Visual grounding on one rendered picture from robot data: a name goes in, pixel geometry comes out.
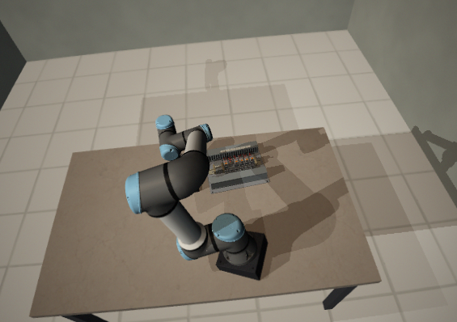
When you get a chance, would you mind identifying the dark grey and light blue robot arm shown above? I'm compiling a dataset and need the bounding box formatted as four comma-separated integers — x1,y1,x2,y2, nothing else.
125,115,257,266

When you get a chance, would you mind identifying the grey relay panel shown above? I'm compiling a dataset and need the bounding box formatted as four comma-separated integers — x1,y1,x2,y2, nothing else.
206,141,269,194

